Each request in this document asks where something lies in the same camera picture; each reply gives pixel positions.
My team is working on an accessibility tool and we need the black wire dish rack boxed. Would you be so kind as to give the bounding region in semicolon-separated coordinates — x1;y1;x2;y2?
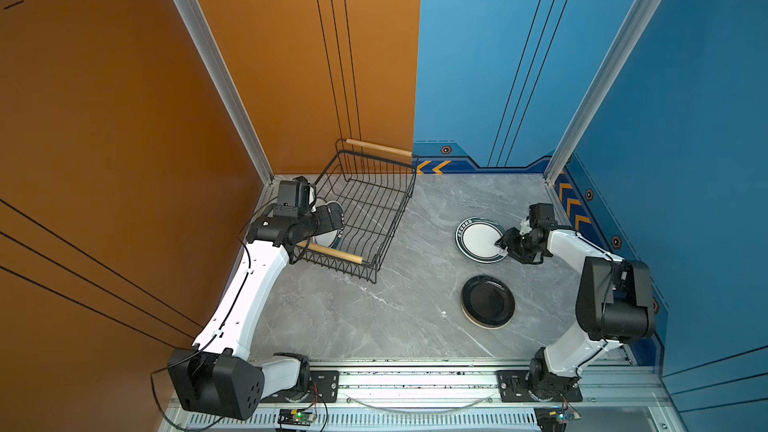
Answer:
292;138;417;283

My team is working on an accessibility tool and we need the black plate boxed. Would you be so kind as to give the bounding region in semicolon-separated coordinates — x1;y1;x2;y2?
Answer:
460;275;516;323

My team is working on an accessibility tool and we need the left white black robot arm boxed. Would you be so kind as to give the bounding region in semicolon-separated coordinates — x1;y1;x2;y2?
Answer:
165;201;345;420

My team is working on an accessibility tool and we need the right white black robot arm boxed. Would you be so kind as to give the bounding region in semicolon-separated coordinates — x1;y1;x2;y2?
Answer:
495;203;656;401

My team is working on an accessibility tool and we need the circuit board right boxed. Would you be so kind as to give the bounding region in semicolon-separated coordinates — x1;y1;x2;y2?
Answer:
534;408;581;432

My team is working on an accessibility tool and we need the green circuit board left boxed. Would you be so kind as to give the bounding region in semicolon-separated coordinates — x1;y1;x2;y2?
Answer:
276;409;320;431

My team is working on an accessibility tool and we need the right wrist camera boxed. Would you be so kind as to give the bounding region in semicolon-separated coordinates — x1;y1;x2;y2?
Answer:
521;203;558;235

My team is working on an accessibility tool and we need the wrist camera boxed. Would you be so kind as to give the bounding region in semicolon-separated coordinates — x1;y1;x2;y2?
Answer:
521;203;558;235
273;176;314;219

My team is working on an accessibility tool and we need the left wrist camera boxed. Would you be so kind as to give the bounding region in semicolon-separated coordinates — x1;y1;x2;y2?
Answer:
273;176;314;219

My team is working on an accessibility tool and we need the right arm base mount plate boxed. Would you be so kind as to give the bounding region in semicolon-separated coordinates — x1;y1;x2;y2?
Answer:
495;369;584;403

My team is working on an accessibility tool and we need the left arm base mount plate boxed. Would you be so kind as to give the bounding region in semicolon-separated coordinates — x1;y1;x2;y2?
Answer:
262;370;340;404

